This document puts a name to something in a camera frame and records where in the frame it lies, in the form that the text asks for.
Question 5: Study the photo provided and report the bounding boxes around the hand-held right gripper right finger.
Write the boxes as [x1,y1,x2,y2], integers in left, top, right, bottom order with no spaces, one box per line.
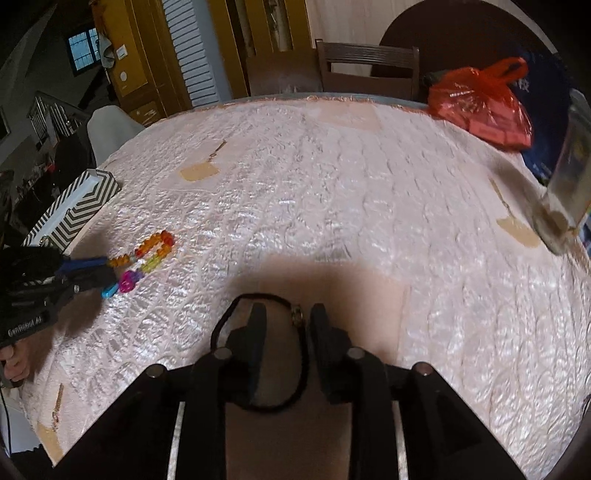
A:
[309,302,527,480]

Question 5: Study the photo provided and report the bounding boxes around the striped box with white lining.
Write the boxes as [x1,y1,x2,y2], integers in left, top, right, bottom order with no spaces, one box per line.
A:
[22,168,122,256]

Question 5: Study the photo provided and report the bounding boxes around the pink textured tablecloth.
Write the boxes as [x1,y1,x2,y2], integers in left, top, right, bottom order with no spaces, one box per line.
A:
[21,92,591,468]

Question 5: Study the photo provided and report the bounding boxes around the yellow wooden door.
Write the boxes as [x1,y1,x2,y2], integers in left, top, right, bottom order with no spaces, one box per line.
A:
[91,0,191,126]

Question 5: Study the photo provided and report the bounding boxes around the brown wooden chair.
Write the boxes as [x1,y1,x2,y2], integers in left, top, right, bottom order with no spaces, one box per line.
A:
[315,39,421,102]

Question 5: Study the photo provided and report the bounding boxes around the black cable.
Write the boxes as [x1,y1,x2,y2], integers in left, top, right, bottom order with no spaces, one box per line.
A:
[0,387,14,455]

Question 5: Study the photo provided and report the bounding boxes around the white louvered door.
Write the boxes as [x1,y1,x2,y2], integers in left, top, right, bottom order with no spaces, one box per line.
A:
[161,0,223,110]

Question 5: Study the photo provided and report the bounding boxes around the person's left hand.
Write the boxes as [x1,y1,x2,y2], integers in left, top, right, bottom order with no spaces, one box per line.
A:
[0,344,29,387]

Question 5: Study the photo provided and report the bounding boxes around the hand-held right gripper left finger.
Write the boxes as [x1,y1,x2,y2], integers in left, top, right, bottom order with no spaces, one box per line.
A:
[55,302,269,480]

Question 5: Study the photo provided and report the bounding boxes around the blue shopping bag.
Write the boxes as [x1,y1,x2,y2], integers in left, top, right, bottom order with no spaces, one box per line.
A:
[508,46,574,182]

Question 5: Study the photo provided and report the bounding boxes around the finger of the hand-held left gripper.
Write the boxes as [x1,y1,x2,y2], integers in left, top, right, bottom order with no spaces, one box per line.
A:
[58,268,117,297]
[60,257,112,274]

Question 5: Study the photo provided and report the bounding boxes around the blue lit window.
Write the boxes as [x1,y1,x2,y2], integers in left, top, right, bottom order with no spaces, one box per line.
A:
[68,28,101,73]

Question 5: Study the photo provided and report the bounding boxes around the clear plastic packet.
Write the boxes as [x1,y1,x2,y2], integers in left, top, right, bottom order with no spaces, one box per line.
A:
[536,90,591,256]

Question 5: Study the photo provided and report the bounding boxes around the black cord bracelet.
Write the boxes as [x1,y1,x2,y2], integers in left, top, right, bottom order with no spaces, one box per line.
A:
[210,293,311,413]

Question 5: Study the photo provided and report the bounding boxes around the dark round tabletop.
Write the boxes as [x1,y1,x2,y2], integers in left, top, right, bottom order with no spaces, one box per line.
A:
[372,0,551,93]

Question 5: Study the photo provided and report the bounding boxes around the white covered chair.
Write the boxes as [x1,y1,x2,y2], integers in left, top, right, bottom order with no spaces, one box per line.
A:
[87,105,142,168]

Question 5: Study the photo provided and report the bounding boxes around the red plastic bag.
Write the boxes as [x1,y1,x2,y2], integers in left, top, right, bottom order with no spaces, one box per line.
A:
[427,56,535,153]

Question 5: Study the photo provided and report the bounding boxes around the tan tape patch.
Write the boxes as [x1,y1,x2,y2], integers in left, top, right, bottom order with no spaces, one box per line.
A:
[318,103,380,131]
[179,140,228,182]
[488,176,544,248]
[36,382,66,463]

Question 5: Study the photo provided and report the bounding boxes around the metal stair railing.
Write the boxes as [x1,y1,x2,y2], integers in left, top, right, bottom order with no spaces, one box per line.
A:
[27,91,89,140]

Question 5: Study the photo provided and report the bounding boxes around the multicoloured bead bracelet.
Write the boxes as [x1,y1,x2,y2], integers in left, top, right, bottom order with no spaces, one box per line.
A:
[102,231,177,300]

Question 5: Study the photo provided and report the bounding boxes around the brown cardboard sheet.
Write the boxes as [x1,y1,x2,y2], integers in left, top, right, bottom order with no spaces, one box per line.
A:
[246,51,322,99]

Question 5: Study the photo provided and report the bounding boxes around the grey hanging cloth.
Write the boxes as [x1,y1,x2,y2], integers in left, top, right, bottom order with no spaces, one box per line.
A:
[99,30,117,70]

